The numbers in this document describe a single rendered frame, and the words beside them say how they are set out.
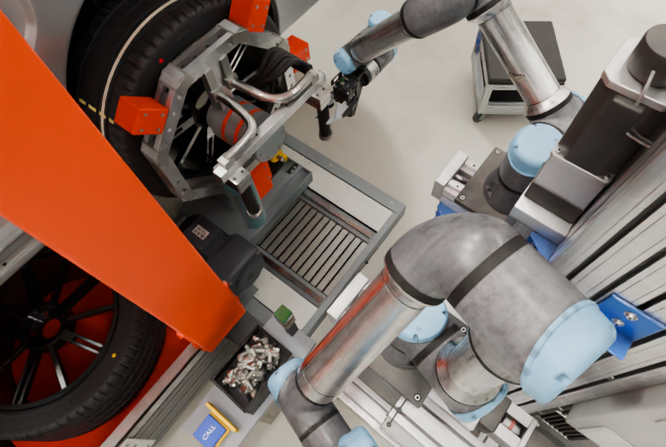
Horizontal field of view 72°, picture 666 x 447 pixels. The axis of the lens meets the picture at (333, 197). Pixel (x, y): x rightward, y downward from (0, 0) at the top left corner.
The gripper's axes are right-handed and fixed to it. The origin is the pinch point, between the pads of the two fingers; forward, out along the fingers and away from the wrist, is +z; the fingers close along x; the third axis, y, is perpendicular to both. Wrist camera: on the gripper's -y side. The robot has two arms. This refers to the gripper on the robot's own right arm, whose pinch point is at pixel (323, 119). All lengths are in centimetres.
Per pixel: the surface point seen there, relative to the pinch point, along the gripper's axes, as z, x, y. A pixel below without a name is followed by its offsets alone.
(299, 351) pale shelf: 54, 29, -38
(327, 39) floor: -99, -82, -83
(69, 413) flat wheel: 109, -12, -33
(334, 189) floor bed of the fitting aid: -15, -12, -75
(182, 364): 80, 0, -44
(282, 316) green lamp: 52, 24, -17
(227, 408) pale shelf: 80, 23, -38
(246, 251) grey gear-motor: 39, -9, -42
